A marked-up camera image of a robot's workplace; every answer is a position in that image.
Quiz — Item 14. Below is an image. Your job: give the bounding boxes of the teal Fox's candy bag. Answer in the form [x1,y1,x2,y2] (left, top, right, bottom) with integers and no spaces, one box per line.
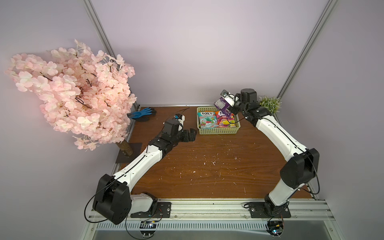
[198,112,219,129]

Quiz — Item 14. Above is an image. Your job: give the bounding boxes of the yellow pink Fox's candy bag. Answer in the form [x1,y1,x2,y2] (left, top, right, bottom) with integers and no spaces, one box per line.
[215,111,236,128]

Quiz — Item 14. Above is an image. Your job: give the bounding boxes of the purple candy bag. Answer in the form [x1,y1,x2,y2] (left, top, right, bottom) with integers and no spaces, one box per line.
[214,97,233,117]

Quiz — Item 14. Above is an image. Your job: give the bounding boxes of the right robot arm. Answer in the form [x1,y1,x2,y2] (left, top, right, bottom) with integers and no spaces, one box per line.
[228,89,320,215]

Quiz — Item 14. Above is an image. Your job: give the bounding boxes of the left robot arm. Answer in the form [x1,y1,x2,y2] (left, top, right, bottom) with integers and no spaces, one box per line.
[91,114,197,225]

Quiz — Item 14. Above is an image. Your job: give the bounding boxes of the green plastic basket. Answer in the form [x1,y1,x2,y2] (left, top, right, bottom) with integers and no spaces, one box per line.
[196,106,241,135]

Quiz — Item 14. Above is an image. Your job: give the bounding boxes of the small potted green plant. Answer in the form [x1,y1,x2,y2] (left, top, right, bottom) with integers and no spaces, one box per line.
[260,96,282,115]

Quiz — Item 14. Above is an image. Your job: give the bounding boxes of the blue black work glove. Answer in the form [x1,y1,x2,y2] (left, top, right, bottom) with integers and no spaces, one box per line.
[127,108,157,122]

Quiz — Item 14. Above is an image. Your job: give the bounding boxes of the pink artificial blossom tree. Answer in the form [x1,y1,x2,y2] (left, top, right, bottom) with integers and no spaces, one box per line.
[6,42,137,156]

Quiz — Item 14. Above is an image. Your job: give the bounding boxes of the left controller board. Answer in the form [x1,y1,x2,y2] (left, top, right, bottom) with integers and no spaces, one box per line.
[139,221,158,239]

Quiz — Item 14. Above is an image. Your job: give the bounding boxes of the controller board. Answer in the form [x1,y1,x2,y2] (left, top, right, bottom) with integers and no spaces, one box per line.
[139,221,158,239]
[266,221,284,237]

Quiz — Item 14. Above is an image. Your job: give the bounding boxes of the right controller board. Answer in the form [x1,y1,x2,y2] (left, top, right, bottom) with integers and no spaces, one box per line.
[266,221,284,237]

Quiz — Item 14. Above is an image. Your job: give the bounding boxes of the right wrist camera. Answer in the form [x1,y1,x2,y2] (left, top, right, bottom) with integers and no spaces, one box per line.
[221,90,239,107]

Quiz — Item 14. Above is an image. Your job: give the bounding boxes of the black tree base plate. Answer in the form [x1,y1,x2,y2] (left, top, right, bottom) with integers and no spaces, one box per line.
[116,142,143,164]

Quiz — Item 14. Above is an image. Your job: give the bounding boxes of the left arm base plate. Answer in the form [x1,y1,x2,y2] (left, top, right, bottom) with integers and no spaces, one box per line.
[130,202,172,219]

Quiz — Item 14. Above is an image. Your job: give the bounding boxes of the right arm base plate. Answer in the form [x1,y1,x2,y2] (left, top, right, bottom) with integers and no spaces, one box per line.
[243,202,292,219]

